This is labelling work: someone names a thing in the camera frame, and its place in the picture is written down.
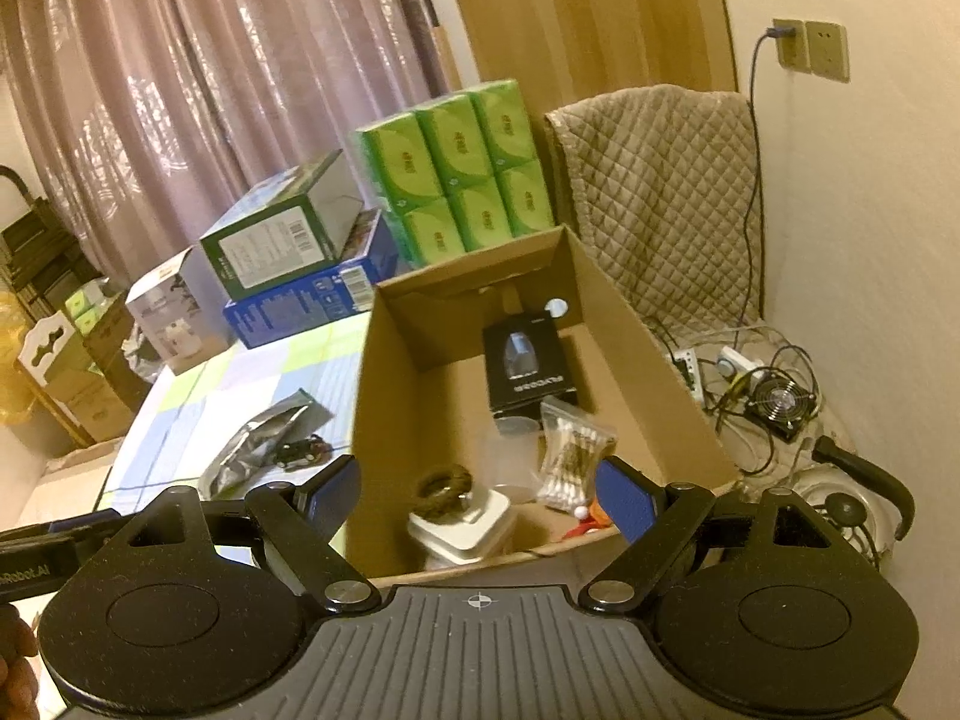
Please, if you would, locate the black shopping bag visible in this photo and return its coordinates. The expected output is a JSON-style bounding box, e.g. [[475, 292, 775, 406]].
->
[[2, 166, 103, 322]]

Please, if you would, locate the small black fan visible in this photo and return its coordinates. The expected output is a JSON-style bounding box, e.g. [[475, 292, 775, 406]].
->
[[743, 374, 817, 442]]

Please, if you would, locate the silver foil bag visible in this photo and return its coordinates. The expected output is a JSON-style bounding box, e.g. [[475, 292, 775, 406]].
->
[[199, 388, 334, 500]]

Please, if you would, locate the cotton swabs bag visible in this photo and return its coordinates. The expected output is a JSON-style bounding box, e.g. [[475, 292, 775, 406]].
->
[[535, 397, 617, 514]]

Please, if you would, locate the steel pot with handle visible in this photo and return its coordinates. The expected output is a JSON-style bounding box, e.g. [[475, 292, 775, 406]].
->
[[789, 434, 916, 569]]

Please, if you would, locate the green tissue pack stack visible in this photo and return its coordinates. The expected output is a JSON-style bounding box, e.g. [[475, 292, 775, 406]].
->
[[355, 78, 555, 266]]

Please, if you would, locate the black product box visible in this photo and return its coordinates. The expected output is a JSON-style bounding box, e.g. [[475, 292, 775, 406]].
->
[[482, 310, 579, 419]]

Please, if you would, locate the red santa toy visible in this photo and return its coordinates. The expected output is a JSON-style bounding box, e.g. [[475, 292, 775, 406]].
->
[[563, 499, 613, 539]]

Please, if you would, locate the pink curtain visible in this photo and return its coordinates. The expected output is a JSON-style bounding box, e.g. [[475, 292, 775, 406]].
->
[[2, 0, 444, 282]]

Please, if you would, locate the black charger cable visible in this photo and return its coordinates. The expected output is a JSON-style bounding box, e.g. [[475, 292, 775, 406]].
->
[[730, 24, 790, 338]]

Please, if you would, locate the green product box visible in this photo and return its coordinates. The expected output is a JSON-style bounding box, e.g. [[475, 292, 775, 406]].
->
[[200, 149, 364, 301]]

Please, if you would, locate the black toy car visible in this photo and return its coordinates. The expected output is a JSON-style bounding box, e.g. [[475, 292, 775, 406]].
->
[[274, 434, 334, 472]]

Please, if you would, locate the clear plastic container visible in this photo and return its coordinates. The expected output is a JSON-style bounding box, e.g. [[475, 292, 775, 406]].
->
[[480, 416, 540, 504]]

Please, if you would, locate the wooden wardrobe door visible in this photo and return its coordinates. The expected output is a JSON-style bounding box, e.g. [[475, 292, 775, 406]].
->
[[434, 0, 740, 122]]

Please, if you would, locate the white power adapter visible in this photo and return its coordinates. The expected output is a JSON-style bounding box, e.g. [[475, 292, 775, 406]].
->
[[407, 488, 517, 571]]

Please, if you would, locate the quilted beige chair cover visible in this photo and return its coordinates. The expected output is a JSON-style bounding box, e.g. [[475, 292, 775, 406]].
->
[[545, 85, 765, 335]]

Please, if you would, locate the person left hand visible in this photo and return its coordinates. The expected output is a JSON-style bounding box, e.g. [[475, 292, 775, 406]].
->
[[2, 603, 39, 718]]

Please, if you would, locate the blue product box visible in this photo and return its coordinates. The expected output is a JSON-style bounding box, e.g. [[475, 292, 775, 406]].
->
[[223, 210, 407, 349]]

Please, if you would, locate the white power strip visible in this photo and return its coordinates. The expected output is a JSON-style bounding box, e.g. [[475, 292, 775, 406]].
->
[[670, 348, 706, 406]]

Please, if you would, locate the checked bed sheet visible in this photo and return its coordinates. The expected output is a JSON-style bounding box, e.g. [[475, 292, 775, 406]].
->
[[98, 314, 370, 514]]

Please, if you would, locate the large cardboard box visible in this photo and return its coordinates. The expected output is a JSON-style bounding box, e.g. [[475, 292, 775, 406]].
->
[[345, 227, 737, 583]]

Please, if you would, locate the white vase picture box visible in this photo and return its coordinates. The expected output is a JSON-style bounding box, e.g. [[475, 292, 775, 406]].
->
[[125, 245, 235, 376]]

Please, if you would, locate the cardboard carton with handle cutout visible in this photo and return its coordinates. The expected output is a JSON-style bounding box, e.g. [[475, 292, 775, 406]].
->
[[16, 299, 149, 447]]

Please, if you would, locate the yellow plastic bag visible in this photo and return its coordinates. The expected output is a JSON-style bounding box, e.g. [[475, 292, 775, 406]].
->
[[0, 291, 36, 426]]

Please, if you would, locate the wall power socket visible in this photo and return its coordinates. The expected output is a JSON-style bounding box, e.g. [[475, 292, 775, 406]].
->
[[771, 18, 811, 73]]

